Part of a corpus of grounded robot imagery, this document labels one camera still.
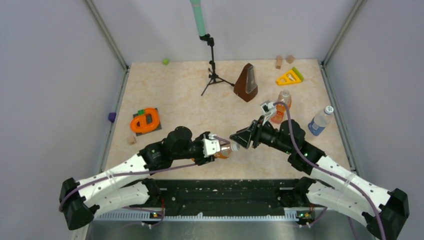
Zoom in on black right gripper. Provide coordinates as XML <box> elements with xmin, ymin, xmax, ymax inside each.
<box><xmin>230</xmin><ymin>115</ymin><xmax>293</xmax><ymax>155</ymax></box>

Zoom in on white cap of bottle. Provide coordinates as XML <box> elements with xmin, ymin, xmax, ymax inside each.
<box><xmin>231</xmin><ymin>143</ymin><xmax>241</xmax><ymax>152</ymax></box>

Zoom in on orange tea bottle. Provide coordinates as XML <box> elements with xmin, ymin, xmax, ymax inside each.
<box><xmin>214</xmin><ymin>143</ymin><xmax>234</xmax><ymax>159</ymax></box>
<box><xmin>270</xmin><ymin>89</ymin><xmax>292</xmax><ymax>124</ymax></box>

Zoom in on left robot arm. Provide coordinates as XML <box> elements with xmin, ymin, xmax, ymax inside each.
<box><xmin>59</xmin><ymin>126</ymin><xmax>221</xmax><ymax>231</ymax></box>

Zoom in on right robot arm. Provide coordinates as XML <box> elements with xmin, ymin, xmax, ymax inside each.
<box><xmin>229</xmin><ymin>118</ymin><xmax>410</xmax><ymax>240</ymax></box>

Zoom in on blue label water bottle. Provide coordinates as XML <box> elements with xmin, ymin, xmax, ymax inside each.
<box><xmin>307</xmin><ymin>105</ymin><xmax>334</xmax><ymax>136</ymax></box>

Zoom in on brown wooden metronome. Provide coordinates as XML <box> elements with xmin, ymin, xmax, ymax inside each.
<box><xmin>233</xmin><ymin>63</ymin><xmax>259</xmax><ymax>102</ymax></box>

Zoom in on small wooden cube left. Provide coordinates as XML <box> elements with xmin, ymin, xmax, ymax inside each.
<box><xmin>127</xmin><ymin>135</ymin><xmax>137</xmax><ymax>145</ymax></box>

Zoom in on black mini tripod stand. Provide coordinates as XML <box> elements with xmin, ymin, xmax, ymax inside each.
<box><xmin>199</xmin><ymin>34</ymin><xmax>235</xmax><ymax>96</ymax></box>

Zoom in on yellow triangle toy block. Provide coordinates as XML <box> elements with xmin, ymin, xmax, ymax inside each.
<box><xmin>275</xmin><ymin>69</ymin><xmax>303</xmax><ymax>86</ymax></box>

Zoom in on wooden block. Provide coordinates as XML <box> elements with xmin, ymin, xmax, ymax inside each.
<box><xmin>285</xmin><ymin>55</ymin><xmax>296</xmax><ymax>64</ymax></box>
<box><xmin>275</xmin><ymin>55</ymin><xmax>283</xmax><ymax>69</ymax></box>

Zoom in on green cube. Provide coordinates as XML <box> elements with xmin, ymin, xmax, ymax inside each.
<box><xmin>162</xmin><ymin>58</ymin><xmax>170</xmax><ymax>66</ymax></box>

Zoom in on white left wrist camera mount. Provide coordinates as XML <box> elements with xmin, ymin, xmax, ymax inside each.
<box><xmin>201</xmin><ymin>133</ymin><xmax>221</xmax><ymax>158</ymax></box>

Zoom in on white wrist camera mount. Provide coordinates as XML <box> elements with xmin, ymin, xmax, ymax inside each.
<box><xmin>260</xmin><ymin>100</ymin><xmax>277</xmax><ymax>125</ymax></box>
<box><xmin>201</xmin><ymin>133</ymin><xmax>221</xmax><ymax>158</ymax></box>

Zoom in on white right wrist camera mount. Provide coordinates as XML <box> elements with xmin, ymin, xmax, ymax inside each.
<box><xmin>260</xmin><ymin>100</ymin><xmax>277</xmax><ymax>125</ymax></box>

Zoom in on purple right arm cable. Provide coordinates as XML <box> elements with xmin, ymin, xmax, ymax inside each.
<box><xmin>273</xmin><ymin>101</ymin><xmax>387</xmax><ymax>240</ymax></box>

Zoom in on orange ring toy on plate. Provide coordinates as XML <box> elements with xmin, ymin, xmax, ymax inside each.
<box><xmin>129</xmin><ymin>107</ymin><xmax>162</xmax><ymax>136</ymax></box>

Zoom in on purple wall knob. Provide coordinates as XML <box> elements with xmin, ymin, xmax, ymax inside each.
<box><xmin>107</xmin><ymin>112</ymin><xmax>117</xmax><ymax>123</ymax></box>

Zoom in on mint green cylinder handle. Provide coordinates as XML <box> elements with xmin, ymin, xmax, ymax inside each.
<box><xmin>190</xmin><ymin>0</ymin><xmax>207</xmax><ymax>38</ymax></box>

